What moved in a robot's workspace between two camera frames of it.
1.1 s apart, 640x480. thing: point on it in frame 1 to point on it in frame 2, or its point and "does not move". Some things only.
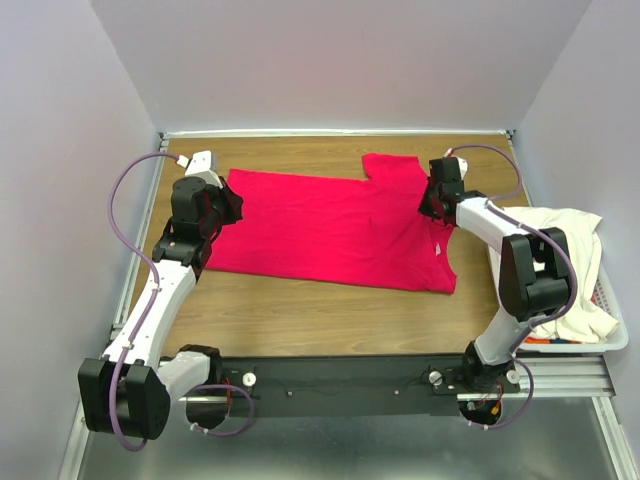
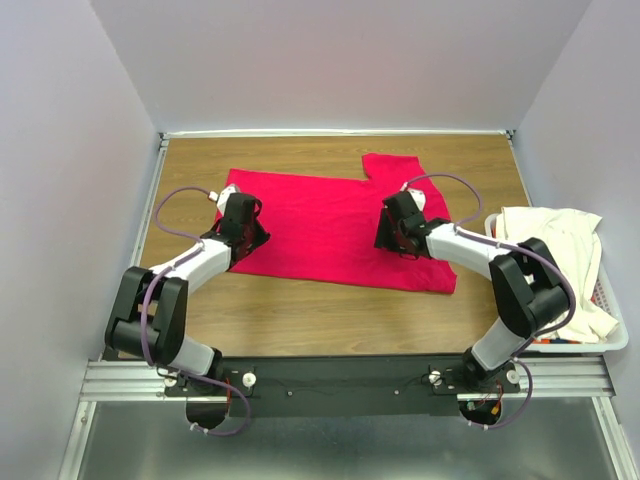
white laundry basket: [606, 297] does not move
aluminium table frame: [573, 377] does not move
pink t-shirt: [368, 231] does not move
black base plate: [349, 386] does not move
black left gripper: [234, 202] to [261, 238]
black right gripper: [423, 205] to [384, 222]
